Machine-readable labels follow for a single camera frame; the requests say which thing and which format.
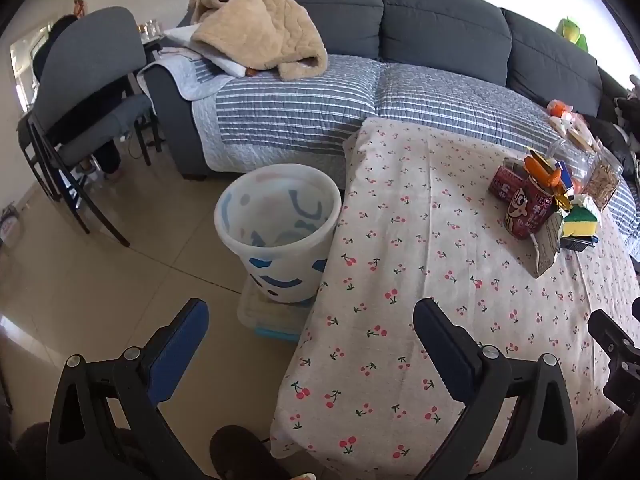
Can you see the clear plastic storage box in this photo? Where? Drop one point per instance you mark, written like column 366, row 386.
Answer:
column 268, row 318

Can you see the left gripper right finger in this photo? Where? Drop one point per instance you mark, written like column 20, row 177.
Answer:
column 540, row 441

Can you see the beige fleece blanket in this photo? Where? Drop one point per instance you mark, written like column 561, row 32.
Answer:
column 262, row 35

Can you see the yellow green sponge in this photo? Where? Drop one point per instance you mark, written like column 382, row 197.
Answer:
column 579, row 230

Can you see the white patterned trash bin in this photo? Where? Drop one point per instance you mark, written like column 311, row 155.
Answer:
column 279, row 220

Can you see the red drink can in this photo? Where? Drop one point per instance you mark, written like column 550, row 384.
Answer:
column 529, row 207
column 505, row 184

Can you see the black clothes pile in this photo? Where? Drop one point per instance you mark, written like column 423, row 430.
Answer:
column 617, row 123

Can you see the green plush toy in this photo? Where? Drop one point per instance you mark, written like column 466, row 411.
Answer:
column 572, row 33

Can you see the dark grey sofa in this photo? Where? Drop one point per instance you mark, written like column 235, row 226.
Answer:
column 466, row 37

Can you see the snack bags on sofa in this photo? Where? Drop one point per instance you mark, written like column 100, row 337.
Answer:
column 564, row 120

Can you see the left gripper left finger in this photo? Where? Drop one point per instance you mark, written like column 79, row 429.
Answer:
column 105, row 421

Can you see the striped grey quilt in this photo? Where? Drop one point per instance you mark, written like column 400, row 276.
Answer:
column 213, row 122

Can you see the grey black chair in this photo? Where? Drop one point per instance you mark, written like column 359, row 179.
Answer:
column 93, row 52

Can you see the glass jar of seeds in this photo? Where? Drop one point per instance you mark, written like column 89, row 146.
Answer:
column 604, row 179

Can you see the cherry print tablecloth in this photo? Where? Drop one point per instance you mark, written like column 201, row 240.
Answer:
column 361, row 395

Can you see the glass jug with cork lid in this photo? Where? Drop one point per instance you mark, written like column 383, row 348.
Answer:
column 579, row 162

